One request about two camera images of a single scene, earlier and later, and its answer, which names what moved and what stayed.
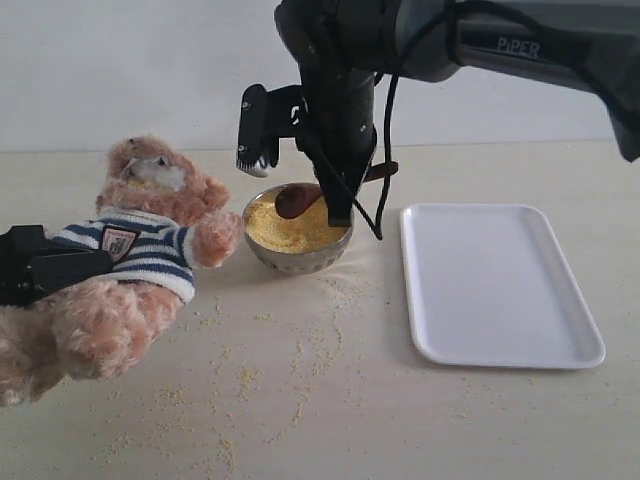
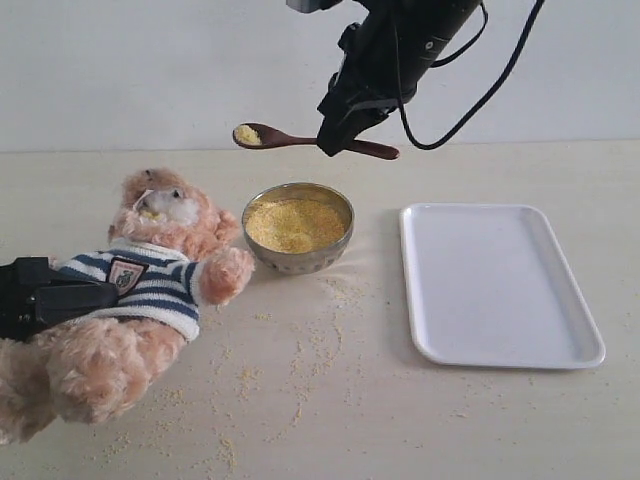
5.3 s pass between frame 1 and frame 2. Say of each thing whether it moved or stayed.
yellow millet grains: stayed
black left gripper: moved
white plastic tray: stayed
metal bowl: stayed
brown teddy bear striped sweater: moved
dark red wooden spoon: moved
